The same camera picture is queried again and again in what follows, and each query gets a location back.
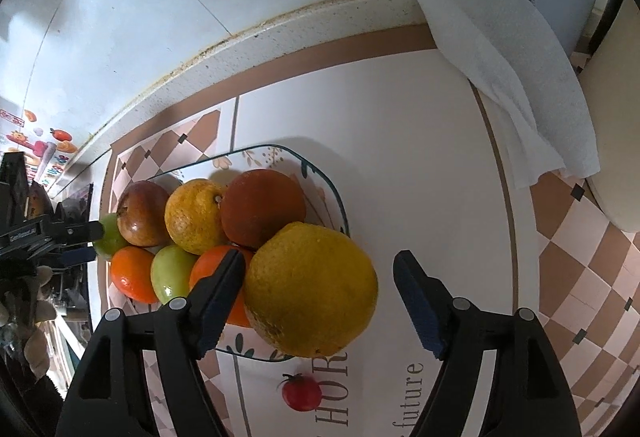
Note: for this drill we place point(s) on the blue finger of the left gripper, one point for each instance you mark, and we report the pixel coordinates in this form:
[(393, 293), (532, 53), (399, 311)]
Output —
[(75, 257), (78, 233)]

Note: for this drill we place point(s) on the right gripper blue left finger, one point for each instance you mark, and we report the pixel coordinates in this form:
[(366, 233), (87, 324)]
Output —
[(211, 302)]

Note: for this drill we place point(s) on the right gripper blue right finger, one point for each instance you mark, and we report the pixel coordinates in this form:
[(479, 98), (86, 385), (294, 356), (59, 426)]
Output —
[(426, 300)]

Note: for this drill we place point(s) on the green apple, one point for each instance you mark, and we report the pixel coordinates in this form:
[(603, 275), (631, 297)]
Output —
[(170, 273), (112, 241)]

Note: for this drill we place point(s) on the orange tangerine front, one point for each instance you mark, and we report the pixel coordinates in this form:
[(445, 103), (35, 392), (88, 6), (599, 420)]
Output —
[(131, 273)]

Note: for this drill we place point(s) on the green apple front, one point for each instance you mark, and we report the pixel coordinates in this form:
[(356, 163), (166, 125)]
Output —
[(170, 273)]

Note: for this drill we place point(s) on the brown apple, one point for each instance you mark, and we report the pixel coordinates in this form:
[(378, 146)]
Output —
[(140, 214)]

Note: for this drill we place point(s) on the yellow citrus fruit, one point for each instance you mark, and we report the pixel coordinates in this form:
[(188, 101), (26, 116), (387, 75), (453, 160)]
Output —
[(192, 216)]

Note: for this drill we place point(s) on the large yellow orange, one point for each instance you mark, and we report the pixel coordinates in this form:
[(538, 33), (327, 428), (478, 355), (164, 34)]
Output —
[(310, 291)]

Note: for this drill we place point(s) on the dark red-orange tangerine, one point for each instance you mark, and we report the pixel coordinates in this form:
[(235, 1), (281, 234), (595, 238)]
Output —
[(258, 204)]

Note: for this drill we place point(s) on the red cherry tomato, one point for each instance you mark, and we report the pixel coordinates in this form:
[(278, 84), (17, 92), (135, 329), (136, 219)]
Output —
[(301, 392)]

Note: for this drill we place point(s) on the checkered counter mat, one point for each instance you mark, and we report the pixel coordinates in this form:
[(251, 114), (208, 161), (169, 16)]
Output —
[(417, 158)]

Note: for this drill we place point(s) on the white paper towel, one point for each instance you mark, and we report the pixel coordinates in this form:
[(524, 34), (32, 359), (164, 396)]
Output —
[(508, 51)]

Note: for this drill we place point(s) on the cream utensil holder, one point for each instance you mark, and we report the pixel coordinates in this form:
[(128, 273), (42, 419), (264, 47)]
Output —
[(610, 82)]

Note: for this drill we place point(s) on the colourful wall sticker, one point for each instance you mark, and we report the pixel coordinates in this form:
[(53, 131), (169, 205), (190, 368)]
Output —
[(47, 151)]

